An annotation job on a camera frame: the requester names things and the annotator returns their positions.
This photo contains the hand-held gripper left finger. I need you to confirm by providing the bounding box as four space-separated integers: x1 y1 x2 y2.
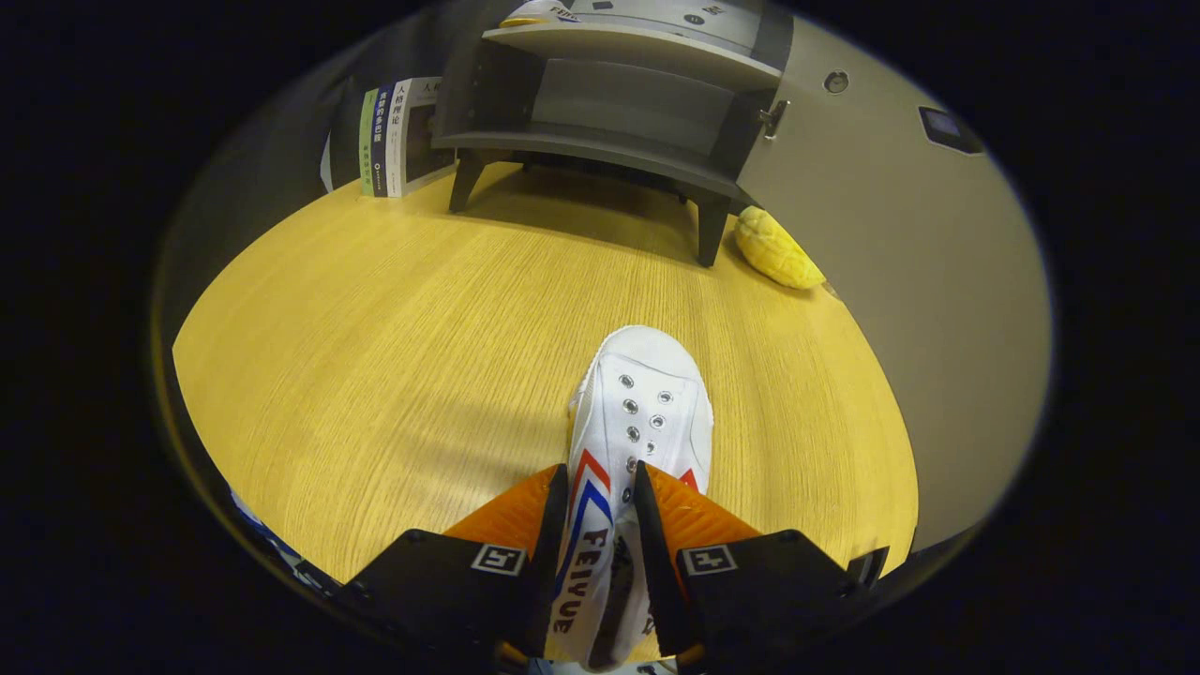
342 463 571 668

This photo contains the blue book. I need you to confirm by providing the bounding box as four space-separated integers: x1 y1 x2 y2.
371 82 395 199

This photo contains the yellow bun toy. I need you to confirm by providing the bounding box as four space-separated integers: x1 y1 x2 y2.
734 205 828 291

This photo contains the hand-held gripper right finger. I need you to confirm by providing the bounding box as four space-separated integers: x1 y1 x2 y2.
634 461 868 662

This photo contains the white book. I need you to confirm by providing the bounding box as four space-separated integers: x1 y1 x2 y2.
386 77 458 199

